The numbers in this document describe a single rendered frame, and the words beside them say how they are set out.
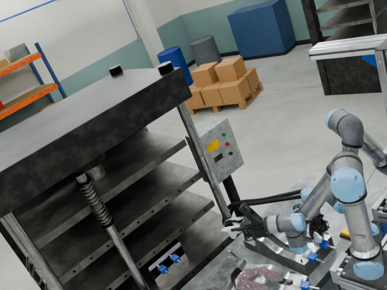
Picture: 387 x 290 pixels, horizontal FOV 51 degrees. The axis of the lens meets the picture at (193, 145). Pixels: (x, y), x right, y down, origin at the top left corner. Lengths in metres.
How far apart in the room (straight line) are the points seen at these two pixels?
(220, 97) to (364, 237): 5.62
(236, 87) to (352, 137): 4.98
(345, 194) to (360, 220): 0.16
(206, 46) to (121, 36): 2.09
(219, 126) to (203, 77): 4.55
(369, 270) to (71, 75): 7.93
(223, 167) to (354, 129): 1.20
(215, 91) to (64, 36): 3.61
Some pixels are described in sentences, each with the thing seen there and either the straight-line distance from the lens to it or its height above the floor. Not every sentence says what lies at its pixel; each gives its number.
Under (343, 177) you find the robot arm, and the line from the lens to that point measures 1.57.
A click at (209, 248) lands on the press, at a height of 0.79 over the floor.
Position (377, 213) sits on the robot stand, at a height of 0.97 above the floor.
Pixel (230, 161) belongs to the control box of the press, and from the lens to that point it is 3.00.
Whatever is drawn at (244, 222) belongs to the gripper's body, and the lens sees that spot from 1.84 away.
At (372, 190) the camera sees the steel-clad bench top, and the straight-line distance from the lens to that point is 2.97.
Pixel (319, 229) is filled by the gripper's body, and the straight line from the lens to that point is 2.34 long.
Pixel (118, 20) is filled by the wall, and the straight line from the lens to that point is 9.94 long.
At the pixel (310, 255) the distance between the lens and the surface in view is 2.43.
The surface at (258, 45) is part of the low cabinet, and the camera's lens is 9.44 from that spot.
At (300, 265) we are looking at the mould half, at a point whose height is 0.87.
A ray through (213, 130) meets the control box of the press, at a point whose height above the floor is 1.45.
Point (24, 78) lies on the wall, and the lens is 8.63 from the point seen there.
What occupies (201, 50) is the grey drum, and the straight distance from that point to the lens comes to 9.08.
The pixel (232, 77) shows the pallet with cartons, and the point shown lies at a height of 0.50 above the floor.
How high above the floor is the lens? 2.55
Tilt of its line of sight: 23 degrees down
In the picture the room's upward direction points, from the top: 23 degrees counter-clockwise
